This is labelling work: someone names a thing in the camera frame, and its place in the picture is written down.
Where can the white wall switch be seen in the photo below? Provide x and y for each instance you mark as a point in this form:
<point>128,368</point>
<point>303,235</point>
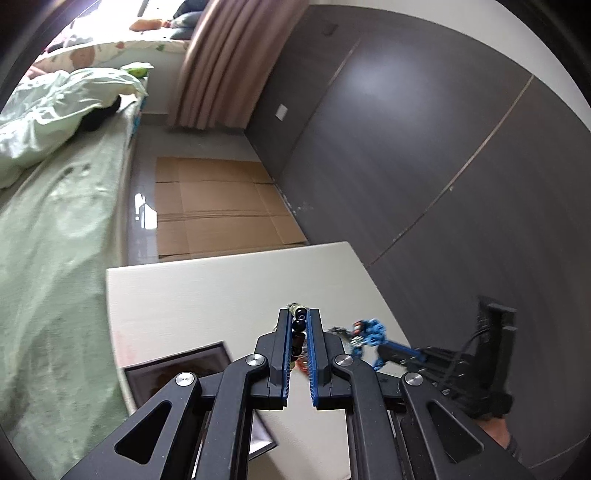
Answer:
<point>282,112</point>

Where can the flattened cardboard box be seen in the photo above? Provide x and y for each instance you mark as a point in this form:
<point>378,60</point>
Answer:
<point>217,207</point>

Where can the green plush toy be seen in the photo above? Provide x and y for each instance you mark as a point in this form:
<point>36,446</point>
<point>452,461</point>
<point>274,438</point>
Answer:
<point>137,69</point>

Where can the white printed pillow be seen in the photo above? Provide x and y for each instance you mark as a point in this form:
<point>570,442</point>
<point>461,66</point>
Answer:
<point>106,51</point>

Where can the dark blue pillow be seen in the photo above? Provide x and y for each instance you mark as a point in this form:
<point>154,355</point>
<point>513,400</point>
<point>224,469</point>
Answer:
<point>185,21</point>

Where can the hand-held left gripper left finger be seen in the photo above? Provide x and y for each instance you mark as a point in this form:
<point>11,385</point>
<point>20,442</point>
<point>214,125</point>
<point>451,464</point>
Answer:
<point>286,355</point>

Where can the person's right forearm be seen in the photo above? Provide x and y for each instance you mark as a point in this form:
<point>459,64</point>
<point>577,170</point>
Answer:
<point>499,434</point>

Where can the bed with green sheet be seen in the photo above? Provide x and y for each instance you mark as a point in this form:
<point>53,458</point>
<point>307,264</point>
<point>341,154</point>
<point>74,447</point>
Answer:
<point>55,258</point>

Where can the light green duvet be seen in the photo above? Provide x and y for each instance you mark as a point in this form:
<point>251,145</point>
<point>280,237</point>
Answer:
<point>51,101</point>

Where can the orange plush toy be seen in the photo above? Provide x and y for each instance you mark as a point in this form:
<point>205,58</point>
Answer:
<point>147,23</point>

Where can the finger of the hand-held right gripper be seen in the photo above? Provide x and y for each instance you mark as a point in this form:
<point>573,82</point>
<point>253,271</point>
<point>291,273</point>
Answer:
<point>375,330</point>
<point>379,361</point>

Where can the pink curtain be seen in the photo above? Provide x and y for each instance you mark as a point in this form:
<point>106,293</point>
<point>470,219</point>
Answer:
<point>221,69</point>

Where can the black jewelry tray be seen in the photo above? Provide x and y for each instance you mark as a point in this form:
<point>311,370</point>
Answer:
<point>154,376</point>

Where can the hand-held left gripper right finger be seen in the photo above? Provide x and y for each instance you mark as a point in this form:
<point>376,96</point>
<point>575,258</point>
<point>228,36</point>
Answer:
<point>316,360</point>

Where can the black cloth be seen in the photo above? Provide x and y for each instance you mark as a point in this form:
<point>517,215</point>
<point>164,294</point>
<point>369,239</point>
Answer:
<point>99,116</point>

